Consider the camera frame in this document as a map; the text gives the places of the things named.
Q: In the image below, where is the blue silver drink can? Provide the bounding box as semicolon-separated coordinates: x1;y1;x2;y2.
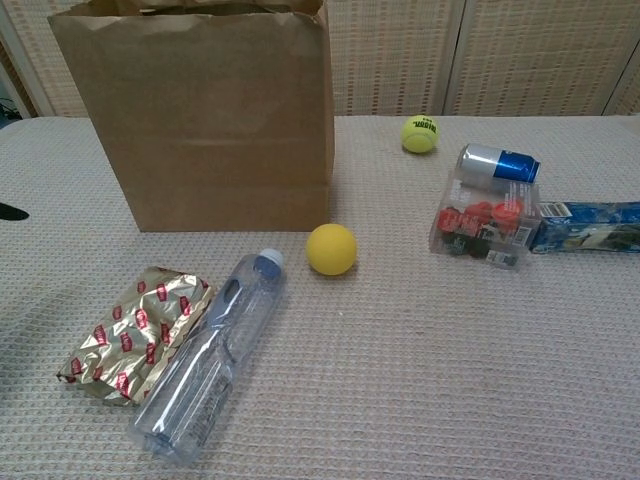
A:
457;143;543;190

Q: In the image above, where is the yellow foam ball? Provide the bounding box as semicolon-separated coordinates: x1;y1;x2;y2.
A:
306;223;359;276

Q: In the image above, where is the blue cookie package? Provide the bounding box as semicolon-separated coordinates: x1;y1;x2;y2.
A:
529;200;640;255

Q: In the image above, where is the clear box with red items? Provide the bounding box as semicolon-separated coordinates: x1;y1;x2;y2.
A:
429;169;543;271

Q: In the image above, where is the clear plastic water bottle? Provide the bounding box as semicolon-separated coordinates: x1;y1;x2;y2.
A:
128;248;290;464

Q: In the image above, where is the white woven tablecloth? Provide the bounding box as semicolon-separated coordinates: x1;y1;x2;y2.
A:
0;114;640;480

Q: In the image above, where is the gold foil snack packet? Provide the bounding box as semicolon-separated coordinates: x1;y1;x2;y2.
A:
55;266;215;407

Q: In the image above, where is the yellow green tennis ball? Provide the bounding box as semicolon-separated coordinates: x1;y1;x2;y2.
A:
400;114;441;155

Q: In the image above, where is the brown paper bag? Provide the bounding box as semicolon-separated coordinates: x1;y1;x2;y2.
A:
47;0;335;233

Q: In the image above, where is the woven folding screen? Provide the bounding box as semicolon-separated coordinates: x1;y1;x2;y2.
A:
0;0;640;119

